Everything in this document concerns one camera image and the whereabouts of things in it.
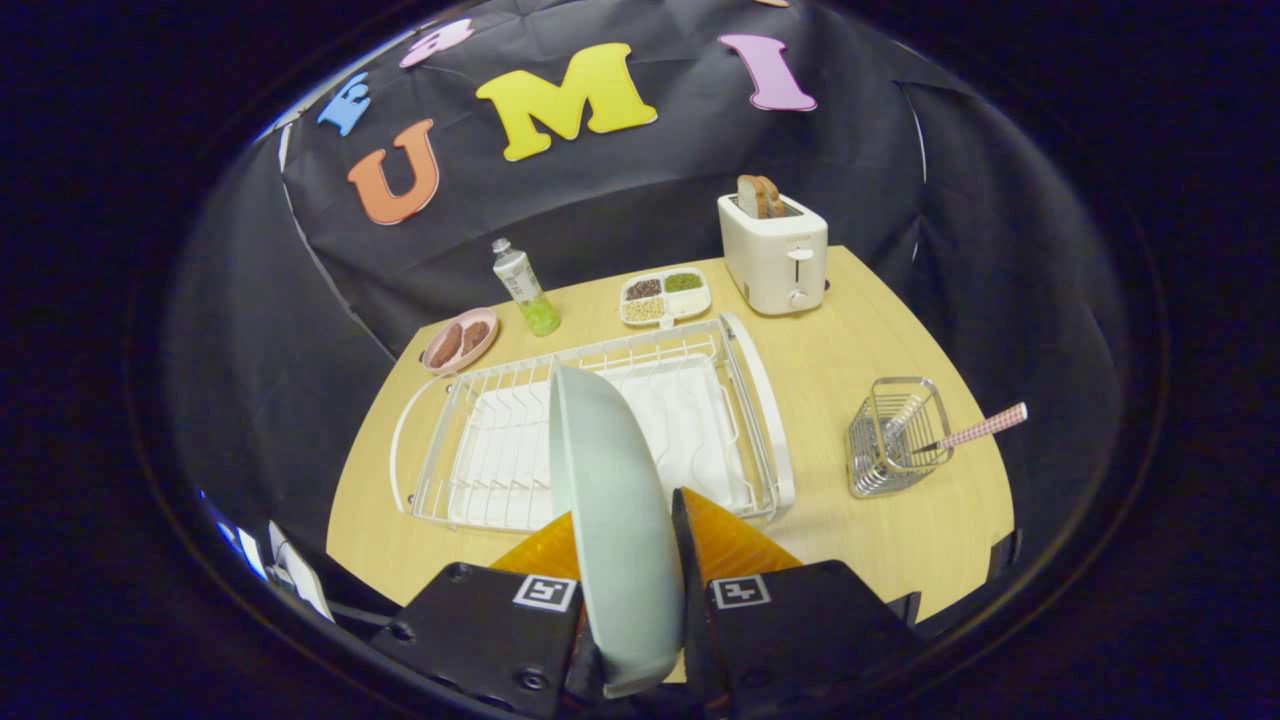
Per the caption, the spoon with pink checked handle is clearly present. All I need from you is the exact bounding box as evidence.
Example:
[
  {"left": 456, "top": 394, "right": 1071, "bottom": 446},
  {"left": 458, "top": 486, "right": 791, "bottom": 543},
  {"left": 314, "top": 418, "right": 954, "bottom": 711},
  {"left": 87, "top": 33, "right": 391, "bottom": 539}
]
[{"left": 875, "top": 393, "right": 1029, "bottom": 471}]

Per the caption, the pale green plate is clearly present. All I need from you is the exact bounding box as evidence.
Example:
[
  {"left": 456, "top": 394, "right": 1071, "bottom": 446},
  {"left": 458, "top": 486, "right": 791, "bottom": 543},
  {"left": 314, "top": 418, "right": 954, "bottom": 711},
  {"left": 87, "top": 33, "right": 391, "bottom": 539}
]
[{"left": 548, "top": 362, "right": 687, "bottom": 699}]

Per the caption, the white wire dish rack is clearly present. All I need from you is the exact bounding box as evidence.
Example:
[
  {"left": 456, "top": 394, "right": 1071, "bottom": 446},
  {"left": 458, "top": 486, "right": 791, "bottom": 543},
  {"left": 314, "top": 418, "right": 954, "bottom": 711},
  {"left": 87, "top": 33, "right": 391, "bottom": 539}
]
[{"left": 388, "top": 312, "right": 797, "bottom": 531}]

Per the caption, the clear bottle with green liquid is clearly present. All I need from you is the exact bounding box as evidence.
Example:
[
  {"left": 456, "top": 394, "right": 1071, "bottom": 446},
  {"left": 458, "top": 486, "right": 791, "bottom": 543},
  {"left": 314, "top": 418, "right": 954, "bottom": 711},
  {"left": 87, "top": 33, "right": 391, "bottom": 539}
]
[{"left": 491, "top": 237, "right": 562, "bottom": 337}]

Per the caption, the black backdrop cloth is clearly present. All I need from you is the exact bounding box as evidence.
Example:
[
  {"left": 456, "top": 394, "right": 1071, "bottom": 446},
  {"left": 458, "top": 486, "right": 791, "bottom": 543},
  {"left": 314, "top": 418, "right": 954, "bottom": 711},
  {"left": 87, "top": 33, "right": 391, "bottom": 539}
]
[{"left": 165, "top": 0, "right": 1131, "bottom": 621}]

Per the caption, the white toaster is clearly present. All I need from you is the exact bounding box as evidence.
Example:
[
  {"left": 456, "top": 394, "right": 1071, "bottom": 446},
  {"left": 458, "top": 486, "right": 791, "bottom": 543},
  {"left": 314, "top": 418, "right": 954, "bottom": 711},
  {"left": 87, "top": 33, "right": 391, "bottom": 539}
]
[{"left": 717, "top": 193, "right": 829, "bottom": 317}]

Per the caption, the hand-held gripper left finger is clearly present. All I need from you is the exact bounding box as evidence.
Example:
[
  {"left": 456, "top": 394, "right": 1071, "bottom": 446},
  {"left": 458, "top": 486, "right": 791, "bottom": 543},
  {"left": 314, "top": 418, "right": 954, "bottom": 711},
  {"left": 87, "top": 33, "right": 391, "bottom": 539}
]
[{"left": 370, "top": 512, "right": 601, "bottom": 720}]

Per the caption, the white divided tray of beans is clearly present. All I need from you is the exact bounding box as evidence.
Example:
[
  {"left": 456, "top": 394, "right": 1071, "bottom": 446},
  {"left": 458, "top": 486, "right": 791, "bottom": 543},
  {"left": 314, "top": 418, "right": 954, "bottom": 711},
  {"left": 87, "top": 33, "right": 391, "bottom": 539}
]
[{"left": 619, "top": 268, "right": 713, "bottom": 329}]

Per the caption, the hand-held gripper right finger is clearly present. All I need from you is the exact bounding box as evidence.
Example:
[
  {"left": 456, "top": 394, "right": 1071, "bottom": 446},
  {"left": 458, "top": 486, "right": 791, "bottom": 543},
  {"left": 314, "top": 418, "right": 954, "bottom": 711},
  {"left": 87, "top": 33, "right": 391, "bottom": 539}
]
[{"left": 670, "top": 488, "right": 926, "bottom": 720}]

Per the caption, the metal wire basket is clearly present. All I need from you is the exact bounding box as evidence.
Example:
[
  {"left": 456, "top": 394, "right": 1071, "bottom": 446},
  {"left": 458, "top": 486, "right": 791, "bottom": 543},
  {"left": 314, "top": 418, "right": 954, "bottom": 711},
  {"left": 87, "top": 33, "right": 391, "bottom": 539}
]
[{"left": 847, "top": 376, "right": 954, "bottom": 499}]

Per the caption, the white drain tray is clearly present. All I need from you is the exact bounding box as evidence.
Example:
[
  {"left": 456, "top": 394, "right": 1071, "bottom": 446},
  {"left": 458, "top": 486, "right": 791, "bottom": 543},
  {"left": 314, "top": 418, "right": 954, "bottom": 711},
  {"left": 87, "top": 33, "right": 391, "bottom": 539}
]
[{"left": 447, "top": 355, "right": 751, "bottom": 529}]

